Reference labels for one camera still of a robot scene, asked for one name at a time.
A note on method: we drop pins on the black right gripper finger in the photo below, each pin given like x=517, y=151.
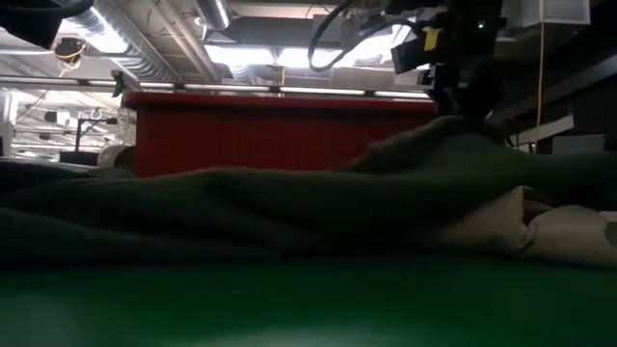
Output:
x=482, y=103
x=450, y=103

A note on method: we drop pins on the maroon garment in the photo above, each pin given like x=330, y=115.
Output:
x=535, y=209

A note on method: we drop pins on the beige shorts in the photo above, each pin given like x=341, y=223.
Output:
x=569, y=231

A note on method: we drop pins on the dark green garment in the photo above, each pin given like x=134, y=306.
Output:
x=241, y=212

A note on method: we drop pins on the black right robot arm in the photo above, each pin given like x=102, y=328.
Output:
x=463, y=7

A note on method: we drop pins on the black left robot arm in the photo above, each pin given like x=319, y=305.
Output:
x=29, y=19

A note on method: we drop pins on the red plastic laundry basket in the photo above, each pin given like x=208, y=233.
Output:
x=241, y=135

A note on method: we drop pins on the green table mat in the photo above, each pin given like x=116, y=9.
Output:
x=289, y=308

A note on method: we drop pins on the clear plastic spray bottle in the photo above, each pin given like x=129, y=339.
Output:
x=126, y=130

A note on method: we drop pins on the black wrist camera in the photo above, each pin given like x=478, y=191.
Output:
x=410, y=55

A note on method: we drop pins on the smooth silver ventilation duct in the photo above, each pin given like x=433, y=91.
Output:
x=214, y=14

